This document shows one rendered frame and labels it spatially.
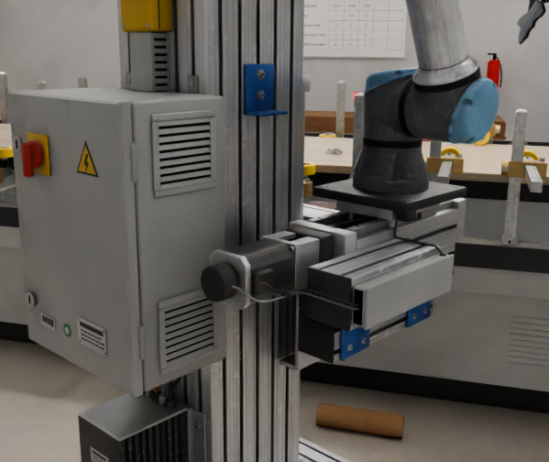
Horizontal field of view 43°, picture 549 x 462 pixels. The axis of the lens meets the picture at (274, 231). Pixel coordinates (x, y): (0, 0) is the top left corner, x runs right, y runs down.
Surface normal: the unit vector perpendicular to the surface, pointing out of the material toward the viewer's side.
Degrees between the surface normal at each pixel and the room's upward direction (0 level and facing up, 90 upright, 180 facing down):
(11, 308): 90
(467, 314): 90
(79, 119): 90
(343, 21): 90
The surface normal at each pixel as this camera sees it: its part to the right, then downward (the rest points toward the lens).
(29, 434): 0.00, -0.97
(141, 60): -0.68, 0.18
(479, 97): 0.67, 0.31
